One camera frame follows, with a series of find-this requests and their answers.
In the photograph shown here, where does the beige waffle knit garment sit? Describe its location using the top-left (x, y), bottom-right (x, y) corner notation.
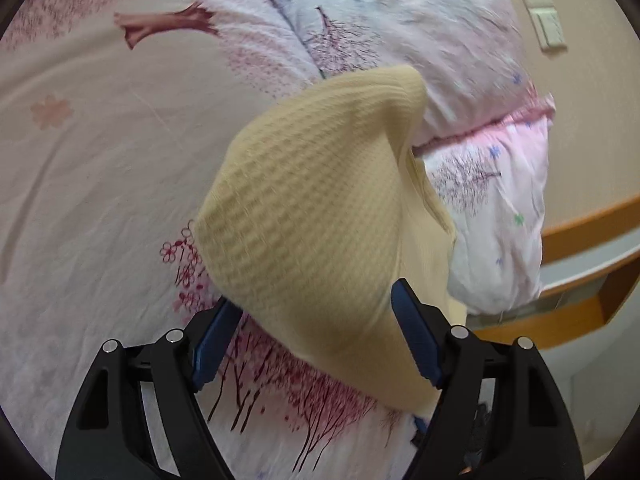
top-left (193, 66), bottom-right (466, 416)

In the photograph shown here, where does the white pink floral quilt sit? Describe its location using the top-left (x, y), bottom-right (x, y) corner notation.
top-left (271, 0), bottom-right (555, 315)

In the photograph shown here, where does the pink floral bed sheet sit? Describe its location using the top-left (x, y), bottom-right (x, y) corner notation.
top-left (0, 0), bottom-right (426, 480)

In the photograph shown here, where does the wooden headboard frame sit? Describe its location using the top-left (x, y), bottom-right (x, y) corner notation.
top-left (468, 195), bottom-right (639, 349)

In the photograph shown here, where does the wall switch panel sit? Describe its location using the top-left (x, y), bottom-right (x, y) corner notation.
top-left (523, 0), bottom-right (567, 51)

